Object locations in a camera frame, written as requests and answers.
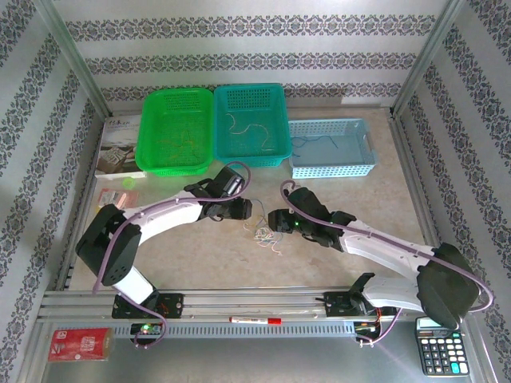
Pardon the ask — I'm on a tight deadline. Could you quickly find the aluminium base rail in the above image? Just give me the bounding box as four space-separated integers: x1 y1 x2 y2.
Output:
38 289 472 322

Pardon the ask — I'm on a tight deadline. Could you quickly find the aluminium frame post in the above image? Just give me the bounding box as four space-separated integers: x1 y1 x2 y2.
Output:
34 0 112 117
390 0 468 119

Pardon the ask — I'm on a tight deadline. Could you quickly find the small circuit board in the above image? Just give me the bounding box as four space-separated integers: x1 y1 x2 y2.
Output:
130 322 163 338
354 321 382 335

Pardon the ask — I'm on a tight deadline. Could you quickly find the white booklet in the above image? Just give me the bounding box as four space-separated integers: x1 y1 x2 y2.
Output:
94 114 147 179

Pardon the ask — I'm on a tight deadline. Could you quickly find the green plastic basket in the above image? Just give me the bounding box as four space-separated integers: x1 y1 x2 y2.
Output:
134 87 215 177

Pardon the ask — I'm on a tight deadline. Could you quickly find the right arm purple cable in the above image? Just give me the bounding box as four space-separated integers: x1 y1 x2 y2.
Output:
279 180 494 348

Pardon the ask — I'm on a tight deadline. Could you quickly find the aluminium side rail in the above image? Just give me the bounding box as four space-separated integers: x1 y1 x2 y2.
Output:
387 111 455 287
53 113 111 291

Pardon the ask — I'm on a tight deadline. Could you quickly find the thin blue cable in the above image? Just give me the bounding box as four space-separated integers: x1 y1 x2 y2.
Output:
290 135 339 157
255 198 285 256

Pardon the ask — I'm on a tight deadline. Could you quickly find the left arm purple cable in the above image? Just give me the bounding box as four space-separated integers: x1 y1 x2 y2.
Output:
92 161 252 350

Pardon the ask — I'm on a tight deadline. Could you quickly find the teal plastic basket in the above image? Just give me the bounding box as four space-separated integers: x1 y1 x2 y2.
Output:
212 82 291 168

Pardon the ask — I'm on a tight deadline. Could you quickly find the grey slotted cable duct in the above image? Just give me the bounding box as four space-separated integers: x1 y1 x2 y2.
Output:
113 322 356 339

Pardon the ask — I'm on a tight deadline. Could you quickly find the black desk calculator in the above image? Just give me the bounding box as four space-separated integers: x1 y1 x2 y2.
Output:
414 315 469 376

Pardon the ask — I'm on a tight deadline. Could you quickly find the pink blister packet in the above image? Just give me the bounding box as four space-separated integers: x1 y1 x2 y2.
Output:
97 188 140 209

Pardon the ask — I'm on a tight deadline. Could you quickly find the red and white marker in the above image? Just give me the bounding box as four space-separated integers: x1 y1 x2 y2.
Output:
229 315 283 325

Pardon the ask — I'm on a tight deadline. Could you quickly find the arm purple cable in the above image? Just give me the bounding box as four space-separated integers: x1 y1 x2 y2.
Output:
279 180 494 348
92 161 252 350

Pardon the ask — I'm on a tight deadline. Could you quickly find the red cardboard box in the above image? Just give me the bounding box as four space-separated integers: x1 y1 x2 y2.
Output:
47 327 115 363

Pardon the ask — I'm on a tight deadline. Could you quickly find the light blue plastic basket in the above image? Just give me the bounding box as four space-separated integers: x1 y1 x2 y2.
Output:
287 117 380 179

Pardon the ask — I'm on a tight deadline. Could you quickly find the pile of rubber bands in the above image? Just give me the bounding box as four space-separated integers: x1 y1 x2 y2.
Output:
243 221 276 246

